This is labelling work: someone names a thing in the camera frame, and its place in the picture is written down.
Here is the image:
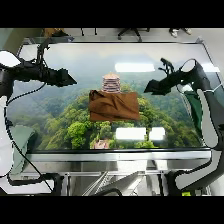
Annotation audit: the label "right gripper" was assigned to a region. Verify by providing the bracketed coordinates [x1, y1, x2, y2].
[143, 77, 175, 97]

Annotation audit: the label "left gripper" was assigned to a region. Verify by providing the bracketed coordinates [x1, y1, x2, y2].
[42, 67, 78, 88]

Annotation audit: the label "brown shirt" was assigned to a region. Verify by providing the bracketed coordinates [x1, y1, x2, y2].
[88, 89, 141, 123]

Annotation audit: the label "dark green garment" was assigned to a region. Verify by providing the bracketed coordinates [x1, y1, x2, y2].
[182, 90, 204, 136]

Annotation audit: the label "person's legs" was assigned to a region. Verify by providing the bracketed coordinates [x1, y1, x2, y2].
[168, 27, 193, 38]

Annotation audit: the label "black office chair base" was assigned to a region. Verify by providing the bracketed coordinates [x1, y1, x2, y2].
[117, 27, 152, 42]

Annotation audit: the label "pale green garment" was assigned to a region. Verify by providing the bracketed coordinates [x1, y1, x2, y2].
[8, 124, 38, 178]

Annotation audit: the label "black cable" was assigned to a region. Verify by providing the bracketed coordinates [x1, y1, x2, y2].
[2, 81, 56, 195]

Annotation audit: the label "silver frame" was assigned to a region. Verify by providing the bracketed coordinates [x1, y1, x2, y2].
[15, 35, 224, 197]

